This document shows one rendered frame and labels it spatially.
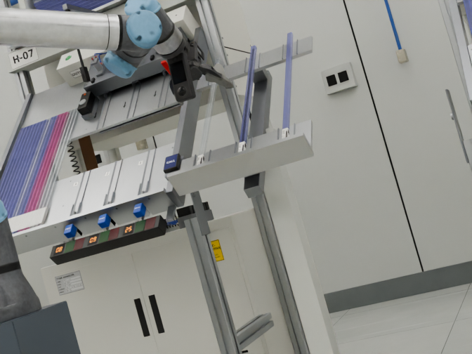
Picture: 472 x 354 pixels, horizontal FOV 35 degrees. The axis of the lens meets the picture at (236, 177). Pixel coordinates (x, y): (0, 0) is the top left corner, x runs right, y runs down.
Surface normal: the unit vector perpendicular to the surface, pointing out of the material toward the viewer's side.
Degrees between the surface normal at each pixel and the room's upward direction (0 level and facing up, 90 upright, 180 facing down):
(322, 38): 90
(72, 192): 45
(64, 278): 90
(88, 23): 85
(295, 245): 90
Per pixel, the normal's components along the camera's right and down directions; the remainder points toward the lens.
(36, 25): 0.35, 0.00
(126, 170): -0.45, -0.64
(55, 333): 0.91, -0.27
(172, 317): -0.36, 0.07
